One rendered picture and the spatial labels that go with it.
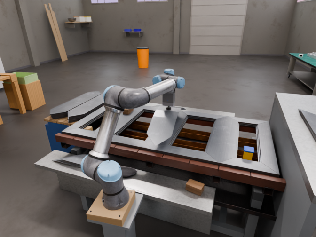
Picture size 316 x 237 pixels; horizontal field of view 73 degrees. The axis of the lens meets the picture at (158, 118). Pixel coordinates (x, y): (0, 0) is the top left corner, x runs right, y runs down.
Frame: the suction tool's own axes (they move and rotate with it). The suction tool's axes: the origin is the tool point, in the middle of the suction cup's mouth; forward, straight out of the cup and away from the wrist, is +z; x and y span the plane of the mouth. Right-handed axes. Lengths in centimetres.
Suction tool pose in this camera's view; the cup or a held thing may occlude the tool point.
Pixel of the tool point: (168, 110)
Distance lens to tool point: 168.2
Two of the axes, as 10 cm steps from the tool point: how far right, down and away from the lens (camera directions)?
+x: -3.1, 4.0, -8.6
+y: -9.5, -1.2, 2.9
